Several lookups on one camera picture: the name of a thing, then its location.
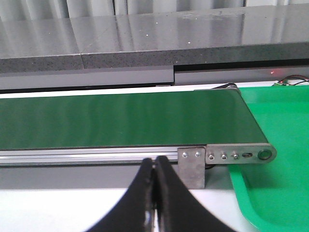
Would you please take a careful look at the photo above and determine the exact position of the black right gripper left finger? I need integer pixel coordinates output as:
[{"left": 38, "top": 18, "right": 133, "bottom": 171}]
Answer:
[{"left": 88, "top": 158, "right": 154, "bottom": 232}]

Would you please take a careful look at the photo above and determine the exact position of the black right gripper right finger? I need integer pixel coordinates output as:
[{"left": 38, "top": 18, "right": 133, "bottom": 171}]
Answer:
[{"left": 154, "top": 156, "right": 234, "bottom": 232}]

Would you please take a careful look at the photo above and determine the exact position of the steel conveyor support leg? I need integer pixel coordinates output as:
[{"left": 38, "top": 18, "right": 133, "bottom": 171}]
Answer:
[{"left": 178, "top": 147, "right": 206, "bottom": 189}]

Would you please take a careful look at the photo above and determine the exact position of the green plastic tray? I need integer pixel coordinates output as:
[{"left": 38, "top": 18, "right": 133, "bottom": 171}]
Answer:
[{"left": 229, "top": 86, "right": 309, "bottom": 232}]

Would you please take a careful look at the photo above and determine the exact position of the green conveyor belt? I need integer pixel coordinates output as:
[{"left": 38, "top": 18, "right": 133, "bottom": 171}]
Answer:
[{"left": 0, "top": 89, "right": 267, "bottom": 149}]

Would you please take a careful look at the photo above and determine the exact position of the grey cabinet panel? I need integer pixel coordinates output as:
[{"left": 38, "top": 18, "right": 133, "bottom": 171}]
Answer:
[{"left": 0, "top": 62, "right": 309, "bottom": 92}]

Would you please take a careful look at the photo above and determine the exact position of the grey stone countertop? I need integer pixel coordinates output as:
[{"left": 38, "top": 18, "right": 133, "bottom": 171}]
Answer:
[{"left": 0, "top": 4, "right": 309, "bottom": 73}]

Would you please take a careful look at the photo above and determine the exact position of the aluminium conveyor frame rail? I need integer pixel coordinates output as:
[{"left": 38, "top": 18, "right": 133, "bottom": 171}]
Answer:
[{"left": 0, "top": 146, "right": 179, "bottom": 167}]

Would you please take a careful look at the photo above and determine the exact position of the steel conveyor end bracket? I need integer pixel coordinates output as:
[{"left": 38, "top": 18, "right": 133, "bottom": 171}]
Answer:
[{"left": 205, "top": 143, "right": 277, "bottom": 165}]

